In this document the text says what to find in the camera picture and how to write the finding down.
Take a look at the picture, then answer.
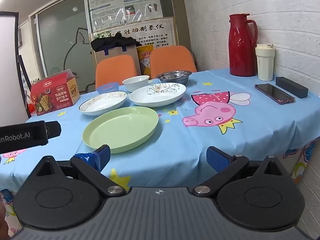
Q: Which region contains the white bowl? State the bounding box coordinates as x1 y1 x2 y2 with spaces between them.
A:
122 75 150 93

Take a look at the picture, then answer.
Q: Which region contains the framed text board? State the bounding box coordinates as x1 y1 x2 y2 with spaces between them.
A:
92 17 179 53

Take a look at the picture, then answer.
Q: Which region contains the steel bowl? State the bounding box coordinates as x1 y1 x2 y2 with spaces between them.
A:
156 70 192 86

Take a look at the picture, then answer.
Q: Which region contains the orange chair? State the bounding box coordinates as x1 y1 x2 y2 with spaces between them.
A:
95 54 138 91
150 45 198 77

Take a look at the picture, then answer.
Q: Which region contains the red cracker box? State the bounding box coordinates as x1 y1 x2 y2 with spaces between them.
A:
30 71 81 116

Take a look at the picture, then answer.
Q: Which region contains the black cloth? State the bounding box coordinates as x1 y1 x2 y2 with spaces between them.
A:
90 34 143 55

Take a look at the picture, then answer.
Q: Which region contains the yellow snack bag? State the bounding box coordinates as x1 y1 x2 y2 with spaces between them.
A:
136 45 154 76

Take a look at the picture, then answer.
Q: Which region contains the green plate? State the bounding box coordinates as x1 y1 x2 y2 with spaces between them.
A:
82 106 159 154

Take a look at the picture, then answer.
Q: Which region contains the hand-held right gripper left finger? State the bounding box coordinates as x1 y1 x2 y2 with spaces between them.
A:
35 145 125 197

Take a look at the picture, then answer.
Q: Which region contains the smartphone in clear case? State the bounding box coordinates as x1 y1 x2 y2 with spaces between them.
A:
254 83 296 105

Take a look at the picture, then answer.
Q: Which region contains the blue printed tablecloth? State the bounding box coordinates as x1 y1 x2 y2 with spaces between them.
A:
0 67 320 238

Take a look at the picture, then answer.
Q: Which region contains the white tumbler cup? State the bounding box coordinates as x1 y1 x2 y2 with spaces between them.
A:
255 44 276 82

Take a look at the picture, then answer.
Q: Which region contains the blue translucent bowl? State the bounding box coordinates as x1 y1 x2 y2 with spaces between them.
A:
96 82 119 95

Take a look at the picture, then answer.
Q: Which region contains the large white floral plate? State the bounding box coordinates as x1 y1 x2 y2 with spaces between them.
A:
129 82 187 108

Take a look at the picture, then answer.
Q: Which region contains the red thermos jug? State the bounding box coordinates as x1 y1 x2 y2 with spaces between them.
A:
229 14 258 77

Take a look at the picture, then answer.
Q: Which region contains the brown paper bag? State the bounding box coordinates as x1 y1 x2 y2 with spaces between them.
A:
93 45 139 68

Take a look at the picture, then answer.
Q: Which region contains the wall poster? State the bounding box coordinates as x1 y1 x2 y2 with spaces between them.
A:
86 0 164 31

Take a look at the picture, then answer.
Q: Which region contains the whiteboard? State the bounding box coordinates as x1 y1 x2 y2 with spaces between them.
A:
0 11 20 128

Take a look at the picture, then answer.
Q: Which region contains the white plate with blue rim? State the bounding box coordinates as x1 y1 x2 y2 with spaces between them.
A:
78 91 128 116

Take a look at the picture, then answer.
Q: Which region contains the black rectangular case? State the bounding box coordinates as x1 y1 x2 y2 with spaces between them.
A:
275 77 309 99

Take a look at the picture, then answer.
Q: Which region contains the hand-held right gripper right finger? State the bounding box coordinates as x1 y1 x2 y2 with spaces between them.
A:
194 146 293 197

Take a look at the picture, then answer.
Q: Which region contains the frosted glass door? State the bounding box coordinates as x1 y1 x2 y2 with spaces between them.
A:
32 0 97 91

